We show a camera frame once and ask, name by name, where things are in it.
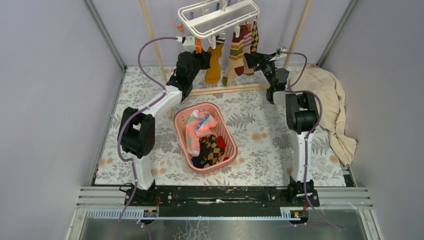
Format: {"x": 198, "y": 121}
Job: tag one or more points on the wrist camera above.
{"x": 188, "y": 43}
{"x": 281, "y": 52}

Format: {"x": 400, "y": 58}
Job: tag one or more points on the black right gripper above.
{"x": 260, "y": 59}

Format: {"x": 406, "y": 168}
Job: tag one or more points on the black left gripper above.
{"x": 202, "y": 58}

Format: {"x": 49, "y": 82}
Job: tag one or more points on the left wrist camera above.
{"x": 188, "y": 43}

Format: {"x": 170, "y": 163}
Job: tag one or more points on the white plastic clip hanger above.
{"x": 210, "y": 17}

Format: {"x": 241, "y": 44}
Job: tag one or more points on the pink laundry basket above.
{"x": 220, "y": 129}

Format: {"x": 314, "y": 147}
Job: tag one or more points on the pink green patterned sock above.
{"x": 198, "y": 125}

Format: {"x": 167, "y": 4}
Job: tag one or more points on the wooden clothes rack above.
{"x": 226, "y": 89}

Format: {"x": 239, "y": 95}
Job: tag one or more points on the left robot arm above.
{"x": 136, "y": 137}

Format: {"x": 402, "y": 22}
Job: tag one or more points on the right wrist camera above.
{"x": 281, "y": 52}

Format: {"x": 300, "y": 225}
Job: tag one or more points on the beige purple striped sock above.
{"x": 247, "y": 42}

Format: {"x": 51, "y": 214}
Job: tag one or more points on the navy sock red cuff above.
{"x": 198, "y": 162}

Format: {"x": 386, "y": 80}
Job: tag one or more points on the red snowflake sock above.
{"x": 221, "y": 142}

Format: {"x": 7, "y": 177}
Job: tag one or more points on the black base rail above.
{"x": 218, "y": 201}

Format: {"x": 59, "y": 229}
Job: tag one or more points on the beige cloth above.
{"x": 332, "y": 96}

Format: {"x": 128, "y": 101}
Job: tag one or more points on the brown argyle sock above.
{"x": 210, "y": 151}
{"x": 254, "y": 37}

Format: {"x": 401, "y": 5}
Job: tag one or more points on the orange clothes peg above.
{"x": 198, "y": 45}

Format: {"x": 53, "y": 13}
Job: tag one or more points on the mustard yellow sock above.
{"x": 213, "y": 73}

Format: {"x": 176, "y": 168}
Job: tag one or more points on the pink clothes peg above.
{"x": 179, "y": 27}

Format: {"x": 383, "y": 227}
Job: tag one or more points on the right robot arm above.
{"x": 302, "y": 116}

